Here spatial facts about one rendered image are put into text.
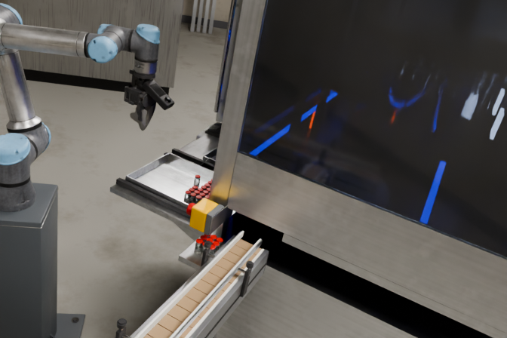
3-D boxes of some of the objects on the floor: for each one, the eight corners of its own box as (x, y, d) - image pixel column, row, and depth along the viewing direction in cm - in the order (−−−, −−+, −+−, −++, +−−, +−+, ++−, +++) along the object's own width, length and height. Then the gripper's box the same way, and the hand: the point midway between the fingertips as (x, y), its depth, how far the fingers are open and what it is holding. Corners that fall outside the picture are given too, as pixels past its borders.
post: (194, 407, 196) (317, -211, 106) (185, 418, 191) (307, -220, 101) (181, 398, 198) (290, -214, 108) (172, 410, 193) (280, -223, 103)
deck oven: (176, 64, 600) (198, -122, 511) (175, 100, 491) (202, -128, 402) (38, 45, 567) (37, -157, 479) (5, 79, 459) (-6, -174, 370)
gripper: (141, 65, 166) (136, 121, 175) (124, 69, 159) (120, 127, 168) (161, 72, 163) (155, 128, 172) (145, 77, 156) (139, 136, 165)
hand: (145, 127), depth 168 cm, fingers closed
